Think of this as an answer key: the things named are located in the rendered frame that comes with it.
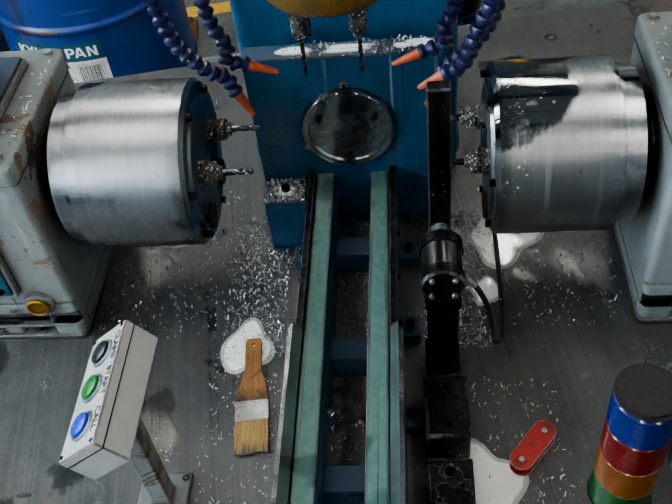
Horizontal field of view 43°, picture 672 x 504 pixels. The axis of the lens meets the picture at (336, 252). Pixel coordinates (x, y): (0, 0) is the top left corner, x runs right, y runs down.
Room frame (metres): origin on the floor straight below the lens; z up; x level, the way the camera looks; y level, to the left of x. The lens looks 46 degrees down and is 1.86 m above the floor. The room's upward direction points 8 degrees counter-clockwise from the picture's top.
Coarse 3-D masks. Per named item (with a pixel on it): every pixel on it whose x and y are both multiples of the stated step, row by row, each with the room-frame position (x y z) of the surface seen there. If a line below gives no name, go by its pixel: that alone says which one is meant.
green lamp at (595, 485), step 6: (594, 474) 0.40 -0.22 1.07; (594, 480) 0.40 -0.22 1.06; (594, 486) 0.39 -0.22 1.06; (600, 486) 0.39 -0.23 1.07; (594, 492) 0.39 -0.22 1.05; (600, 492) 0.38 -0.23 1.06; (606, 492) 0.38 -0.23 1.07; (594, 498) 0.39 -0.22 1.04; (600, 498) 0.38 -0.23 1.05; (606, 498) 0.38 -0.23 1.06; (612, 498) 0.37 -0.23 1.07; (618, 498) 0.37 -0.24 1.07; (624, 498) 0.37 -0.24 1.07; (642, 498) 0.37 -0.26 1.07; (648, 498) 0.37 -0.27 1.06
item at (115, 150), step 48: (96, 96) 1.03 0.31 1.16; (144, 96) 1.01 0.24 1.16; (192, 96) 1.03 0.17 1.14; (48, 144) 0.97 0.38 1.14; (96, 144) 0.95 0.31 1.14; (144, 144) 0.93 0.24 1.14; (192, 144) 0.96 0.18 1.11; (96, 192) 0.91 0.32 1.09; (144, 192) 0.90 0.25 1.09; (192, 192) 0.90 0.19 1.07; (96, 240) 0.91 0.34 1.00; (144, 240) 0.90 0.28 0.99; (192, 240) 0.89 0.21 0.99
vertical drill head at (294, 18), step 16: (272, 0) 0.96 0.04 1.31; (288, 0) 0.94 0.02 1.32; (304, 0) 0.93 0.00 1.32; (320, 0) 0.92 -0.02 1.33; (336, 0) 0.92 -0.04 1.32; (352, 0) 0.92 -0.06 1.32; (368, 0) 0.93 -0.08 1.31; (288, 16) 0.96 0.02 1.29; (304, 16) 0.94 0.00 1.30; (320, 16) 0.93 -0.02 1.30; (336, 16) 0.93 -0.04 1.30; (352, 16) 0.95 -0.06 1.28; (304, 32) 0.96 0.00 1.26; (304, 48) 0.97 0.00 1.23; (304, 64) 0.97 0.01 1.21
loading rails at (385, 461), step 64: (320, 192) 1.03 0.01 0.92; (384, 192) 1.01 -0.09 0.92; (320, 256) 0.89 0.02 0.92; (384, 256) 0.87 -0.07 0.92; (320, 320) 0.77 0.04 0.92; (384, 320) 0.75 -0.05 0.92; (320, 384) 0.66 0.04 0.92; (384, 384) 0.64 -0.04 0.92; (320, 448) 0.58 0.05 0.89; (384, 448) 0.55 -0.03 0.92
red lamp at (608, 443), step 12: (600, 444) 0.40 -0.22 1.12; (612, 444) 0.38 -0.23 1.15; (612, 456) 0.38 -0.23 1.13; (624, 456) 0.37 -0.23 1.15; (636, 456) 0.37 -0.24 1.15; (648, 456) 0.37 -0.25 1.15; (660, 456) 0.37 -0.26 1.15; (624, 468) 0.37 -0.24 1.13; (636, 468) 0.37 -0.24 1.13; (648, 468) 0.37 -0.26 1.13
